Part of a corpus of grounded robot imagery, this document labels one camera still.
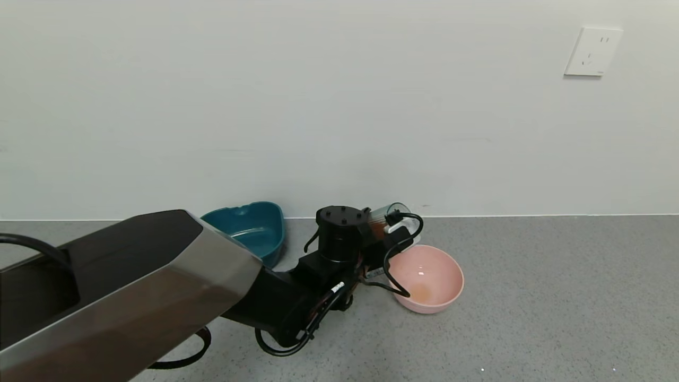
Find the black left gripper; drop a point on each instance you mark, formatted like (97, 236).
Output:
(374, 273)

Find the orange red liquid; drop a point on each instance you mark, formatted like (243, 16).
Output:
(379, 229)

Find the translucent blue ribbed cup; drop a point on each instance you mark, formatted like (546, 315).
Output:
(395, 209)

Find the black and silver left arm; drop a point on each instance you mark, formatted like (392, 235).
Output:
(132, 286)

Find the pink bowl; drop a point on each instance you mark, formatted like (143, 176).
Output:
(435, 281)

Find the dark teal plastic basin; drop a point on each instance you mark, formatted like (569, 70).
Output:
(249, 225)

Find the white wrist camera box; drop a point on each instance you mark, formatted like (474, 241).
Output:
(398, 228)

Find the white wall socket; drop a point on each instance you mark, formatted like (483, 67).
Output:
(593, 53)

